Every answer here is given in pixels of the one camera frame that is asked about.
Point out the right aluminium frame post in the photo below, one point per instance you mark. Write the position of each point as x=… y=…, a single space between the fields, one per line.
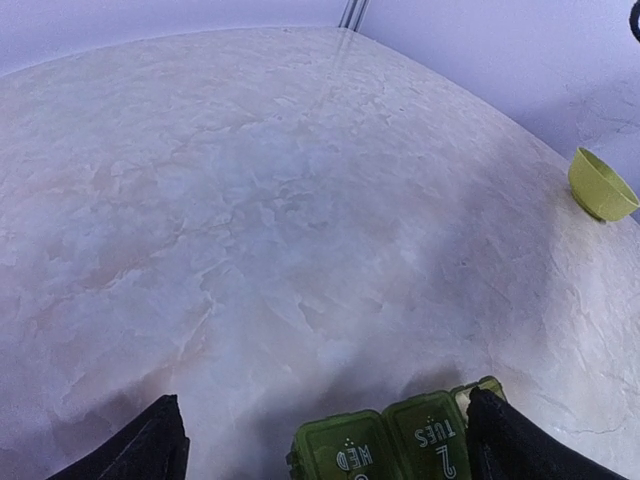
x=353 y=14

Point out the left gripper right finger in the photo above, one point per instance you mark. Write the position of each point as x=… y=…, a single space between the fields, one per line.
x=504 y=444

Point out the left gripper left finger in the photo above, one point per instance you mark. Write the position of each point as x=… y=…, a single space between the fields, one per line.
x=152 y=446

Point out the green weekly pill organizer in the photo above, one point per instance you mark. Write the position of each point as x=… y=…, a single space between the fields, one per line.
x=422 y=437

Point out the lime green bowl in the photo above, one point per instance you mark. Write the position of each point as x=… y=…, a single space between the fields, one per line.
x=598 y=189

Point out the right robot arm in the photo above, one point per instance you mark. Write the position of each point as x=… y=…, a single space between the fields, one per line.
x=634 y=19

